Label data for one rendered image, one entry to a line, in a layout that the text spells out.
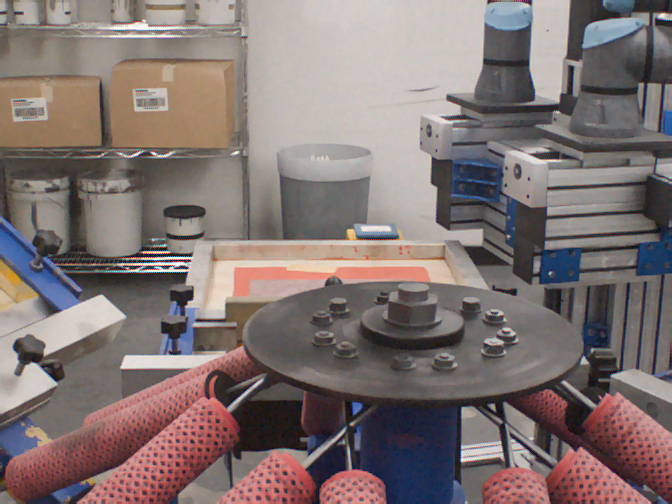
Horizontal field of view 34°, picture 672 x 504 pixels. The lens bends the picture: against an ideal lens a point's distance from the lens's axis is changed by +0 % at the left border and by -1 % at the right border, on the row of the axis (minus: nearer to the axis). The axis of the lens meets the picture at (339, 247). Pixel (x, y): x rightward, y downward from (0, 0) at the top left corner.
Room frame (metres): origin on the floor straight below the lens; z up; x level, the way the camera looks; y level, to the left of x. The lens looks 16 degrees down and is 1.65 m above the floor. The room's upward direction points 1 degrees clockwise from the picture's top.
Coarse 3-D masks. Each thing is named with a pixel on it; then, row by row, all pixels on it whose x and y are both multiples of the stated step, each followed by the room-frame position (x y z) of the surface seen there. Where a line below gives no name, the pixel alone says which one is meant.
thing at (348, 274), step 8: (336, 272) 2.24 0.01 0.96; (344, 272) 2.24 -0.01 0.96; (352, 272) 2.24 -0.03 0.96; (360, 272) 2.24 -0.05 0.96; (368, 272) 2.24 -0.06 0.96; (376, 272) 2.24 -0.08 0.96; (384, 272) 2.24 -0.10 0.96; (392, 272) 2.24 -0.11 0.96; (400, 272) 2.24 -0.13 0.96; (408, 272) 2.24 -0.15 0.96; (416, 272) 2.25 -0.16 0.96; (424, 272) 2.25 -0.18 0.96; (344, 280) 2.18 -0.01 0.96; (352, 280) 2.18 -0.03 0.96; (360, 280) 2.18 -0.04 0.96; (368, 280) 2.18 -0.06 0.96; (376, 280) 2.18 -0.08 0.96; (384, 280) 2.19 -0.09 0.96; (392, 280) 2.19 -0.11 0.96; (400, 280) 2.19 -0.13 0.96; (408, 280) 2.19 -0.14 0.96; (416, 280) 2.19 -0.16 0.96; (424, 280) 2.19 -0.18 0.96
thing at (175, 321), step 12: (180, 288) 1.79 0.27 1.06; (192, 288) 1.80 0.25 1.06; (492, 288) 1.84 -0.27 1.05; (504, 288) 1.82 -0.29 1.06; (516, 288) 1.82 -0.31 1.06; (180, 300) 1.77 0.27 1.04; (192, 300) 1.79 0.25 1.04; (180, 312) 1.79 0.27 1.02; (168, 324) 1.62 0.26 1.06; (180, 324) 1.62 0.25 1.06; (168, 336) 1.63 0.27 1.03; (180, 336) 1.64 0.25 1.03
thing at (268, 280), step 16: (240, 272) 2.23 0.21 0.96; (256, 272) 2.23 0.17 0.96; (272, 272) 2.23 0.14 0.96; (288, 272) 2.23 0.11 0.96; (304, 272) 2.23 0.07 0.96; (240, 288) 2.12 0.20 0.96; (256, 288) 2.12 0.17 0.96; (272, 288) 2.12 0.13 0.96; (288, 288) 2.12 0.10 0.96; (304, 288) 2.12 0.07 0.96
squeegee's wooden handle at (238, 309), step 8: (232, 296) 1.75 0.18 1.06; (240, 296) 1.75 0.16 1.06; (248, 296) 1.75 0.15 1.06; (256, 296) 1.75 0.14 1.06; (264, 296) 1.75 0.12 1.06; (272, 296) 1.76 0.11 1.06; (280, 296) 1.76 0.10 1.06; (232, 304) 1.73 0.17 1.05; (240, 304) 1.73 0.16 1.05; (248, 304) 1.73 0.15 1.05; (256, 304) 1.73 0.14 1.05; (264, 304) 1.73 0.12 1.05; (232, 312) 1.73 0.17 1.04; (240, 312) 1.73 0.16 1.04; (248, 312) 1.73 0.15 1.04; (232, 320) 1.73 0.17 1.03; (240, 320) 1.73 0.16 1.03; (240, 328) 1.73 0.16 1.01; (240, 336) 1.73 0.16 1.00
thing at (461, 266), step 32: (224, 256) 2.31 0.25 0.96; (256, 256) 2.32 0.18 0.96; (288, 256) 2.32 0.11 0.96; (320, 256) 2.33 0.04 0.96; (352, 256) 2.33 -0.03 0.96; (384, 256) 2.34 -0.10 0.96; (416, 256) 2.34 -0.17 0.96; (448, 256) 2.29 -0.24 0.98; (480, 288) 2.03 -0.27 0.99; (192, 352) 1.69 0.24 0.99
